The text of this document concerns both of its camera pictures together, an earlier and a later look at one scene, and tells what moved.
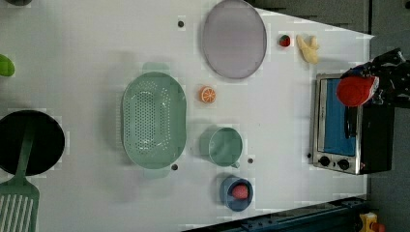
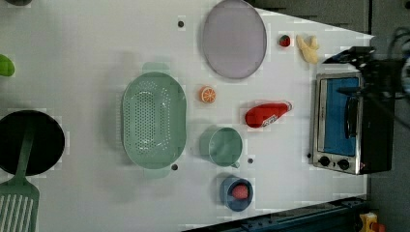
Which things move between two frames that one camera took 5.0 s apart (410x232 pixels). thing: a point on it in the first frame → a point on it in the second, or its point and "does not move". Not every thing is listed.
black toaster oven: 355,139 does not move
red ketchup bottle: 357,91 → 261,115
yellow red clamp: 369,223 does not move
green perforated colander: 154,117 does not move
